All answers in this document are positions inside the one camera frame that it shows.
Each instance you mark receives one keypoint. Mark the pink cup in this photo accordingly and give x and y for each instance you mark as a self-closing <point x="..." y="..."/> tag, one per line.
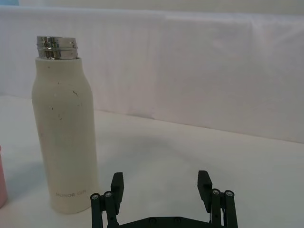
<point x="2" y="178"/>

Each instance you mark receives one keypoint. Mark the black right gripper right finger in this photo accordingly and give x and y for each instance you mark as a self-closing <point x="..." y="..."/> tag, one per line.
<point x="213" y="202"/>

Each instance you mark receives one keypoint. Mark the white table cloth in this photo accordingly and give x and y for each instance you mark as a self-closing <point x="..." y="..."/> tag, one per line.
<point x="190" y="166"/>

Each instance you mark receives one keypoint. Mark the white curtain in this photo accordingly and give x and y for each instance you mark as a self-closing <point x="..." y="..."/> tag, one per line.
<point x="190" y="71"/>

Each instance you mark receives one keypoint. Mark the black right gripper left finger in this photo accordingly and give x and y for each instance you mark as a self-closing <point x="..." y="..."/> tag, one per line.
<point x="114" y="199"/>

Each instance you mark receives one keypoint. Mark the cream vacuum bottle steel neck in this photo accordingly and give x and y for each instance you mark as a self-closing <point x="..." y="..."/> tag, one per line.
<point x="64" y="130"/>

